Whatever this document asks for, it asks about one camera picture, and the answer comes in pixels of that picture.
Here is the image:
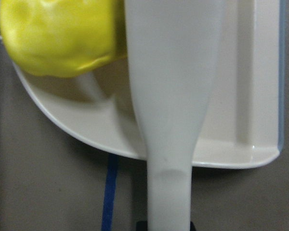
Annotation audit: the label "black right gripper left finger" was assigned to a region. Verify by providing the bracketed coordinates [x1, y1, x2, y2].
[136, 220, 148, 231]

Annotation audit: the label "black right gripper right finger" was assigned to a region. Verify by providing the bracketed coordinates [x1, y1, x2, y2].
[190, 222, 197, 231]

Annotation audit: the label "beige hand brush black bristles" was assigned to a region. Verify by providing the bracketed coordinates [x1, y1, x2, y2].
[125, 0, 225, 231]

